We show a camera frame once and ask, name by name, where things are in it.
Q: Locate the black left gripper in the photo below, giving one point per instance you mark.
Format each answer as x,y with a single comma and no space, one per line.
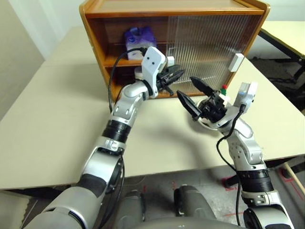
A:
164,78

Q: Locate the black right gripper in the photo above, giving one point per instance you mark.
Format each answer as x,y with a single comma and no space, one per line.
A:
213,108

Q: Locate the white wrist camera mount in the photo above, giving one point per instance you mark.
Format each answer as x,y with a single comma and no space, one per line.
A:
247,93
152,62

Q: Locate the ribbed translucent sliding door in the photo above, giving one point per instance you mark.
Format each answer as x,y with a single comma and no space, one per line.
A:
202,43

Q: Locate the grey rounded robot leg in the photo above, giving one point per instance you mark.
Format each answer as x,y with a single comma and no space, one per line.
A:
193,202
131,210

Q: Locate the black side table frame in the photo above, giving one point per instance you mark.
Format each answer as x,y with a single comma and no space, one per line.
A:
281,44

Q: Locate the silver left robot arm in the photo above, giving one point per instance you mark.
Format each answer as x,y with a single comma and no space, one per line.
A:
126,105

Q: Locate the grey robot torso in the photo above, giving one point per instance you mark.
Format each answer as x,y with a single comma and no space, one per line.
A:
186,224

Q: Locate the wooden cabinet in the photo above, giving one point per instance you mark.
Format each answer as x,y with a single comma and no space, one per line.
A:
166,12

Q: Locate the beige stick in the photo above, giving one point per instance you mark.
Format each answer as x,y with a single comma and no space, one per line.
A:
294,175

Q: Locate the purple tissue pack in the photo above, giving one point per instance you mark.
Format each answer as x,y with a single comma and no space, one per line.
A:
138,38

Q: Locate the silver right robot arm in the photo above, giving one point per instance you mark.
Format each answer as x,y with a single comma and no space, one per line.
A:
240,152

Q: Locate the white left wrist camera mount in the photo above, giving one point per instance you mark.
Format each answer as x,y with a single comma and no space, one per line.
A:
152,62

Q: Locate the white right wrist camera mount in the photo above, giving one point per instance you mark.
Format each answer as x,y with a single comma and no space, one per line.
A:
247,93

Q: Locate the white bottle with blue label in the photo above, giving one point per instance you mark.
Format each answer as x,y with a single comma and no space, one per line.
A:
139,73

